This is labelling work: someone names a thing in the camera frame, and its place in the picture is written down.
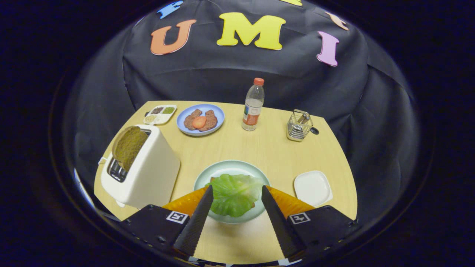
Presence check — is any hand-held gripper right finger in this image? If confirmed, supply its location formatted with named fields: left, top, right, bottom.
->
left=261, top=185, right=359, bottom=259

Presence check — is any metal wire cutlery basket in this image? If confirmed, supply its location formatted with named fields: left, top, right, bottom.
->
left=286, top=109, right=314, bottom=142

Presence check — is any blue round plate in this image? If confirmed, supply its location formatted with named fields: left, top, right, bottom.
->
left=176, top=104, right=226, bottom=136

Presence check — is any clear plastic water bottle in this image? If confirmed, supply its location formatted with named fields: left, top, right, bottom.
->
left=242, top=78, right=265, bottom=131

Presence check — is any brown bread slice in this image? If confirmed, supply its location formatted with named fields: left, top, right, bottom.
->
left=112, top=126, right=149, bottom=172

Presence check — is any black backdrop cloth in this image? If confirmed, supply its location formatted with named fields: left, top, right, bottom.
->
left=63, top=0, right=420, bottom=227

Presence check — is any brown meat patty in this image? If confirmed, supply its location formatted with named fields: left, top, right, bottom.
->
left=184, top=109, right=203, bottom=131
left=202, top=110, right=219, bottom=132

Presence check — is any green lettuce leaf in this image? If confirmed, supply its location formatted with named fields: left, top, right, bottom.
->
left=205, top=174, right=265, bottom=218

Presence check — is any white divided seasoning tray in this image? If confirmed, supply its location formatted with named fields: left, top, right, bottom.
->
left=144, top=105, right=177, bottom=125

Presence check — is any pale green round plate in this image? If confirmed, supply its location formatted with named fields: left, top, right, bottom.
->
left=193, top=160, right=271, bottom=224

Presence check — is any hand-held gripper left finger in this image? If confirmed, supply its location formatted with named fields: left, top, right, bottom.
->
left=121, top=185, right=214, bottom=257

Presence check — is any white toaster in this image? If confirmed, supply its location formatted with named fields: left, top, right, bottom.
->
left=101, top=125, right=181, bottom=209

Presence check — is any white square plate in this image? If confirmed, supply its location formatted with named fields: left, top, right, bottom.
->
left=294, top=170, right=333, bottom=207

